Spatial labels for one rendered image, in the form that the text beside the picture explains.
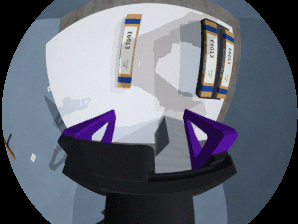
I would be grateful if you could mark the black low platform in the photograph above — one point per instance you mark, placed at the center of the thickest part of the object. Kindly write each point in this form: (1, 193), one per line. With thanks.
(219, 60)

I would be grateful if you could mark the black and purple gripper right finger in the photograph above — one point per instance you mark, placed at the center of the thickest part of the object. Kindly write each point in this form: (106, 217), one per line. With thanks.
(220, 137)

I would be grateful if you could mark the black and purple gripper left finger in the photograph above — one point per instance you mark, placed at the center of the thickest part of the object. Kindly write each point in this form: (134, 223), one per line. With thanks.
(86, 129)

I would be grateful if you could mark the white welding electrode pack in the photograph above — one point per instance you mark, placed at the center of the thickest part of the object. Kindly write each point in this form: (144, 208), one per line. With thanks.
(127, 50)
(227, 63)
(210, 58)

